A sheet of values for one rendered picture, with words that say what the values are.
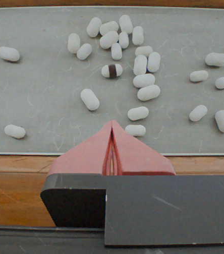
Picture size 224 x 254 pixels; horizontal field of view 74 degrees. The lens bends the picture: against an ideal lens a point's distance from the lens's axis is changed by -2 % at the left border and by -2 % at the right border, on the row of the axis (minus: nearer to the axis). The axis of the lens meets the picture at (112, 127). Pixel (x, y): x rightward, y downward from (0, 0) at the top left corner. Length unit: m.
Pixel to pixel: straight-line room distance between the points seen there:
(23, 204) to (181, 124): 0.26
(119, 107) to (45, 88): 0.13
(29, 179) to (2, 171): 0.04
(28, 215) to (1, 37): 0.32
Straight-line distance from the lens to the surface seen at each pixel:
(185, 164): 0.25
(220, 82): 0.31
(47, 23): 0.38
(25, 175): 0.24
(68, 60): 0.31
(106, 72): 0.26
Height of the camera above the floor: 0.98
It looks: 76 degrees down
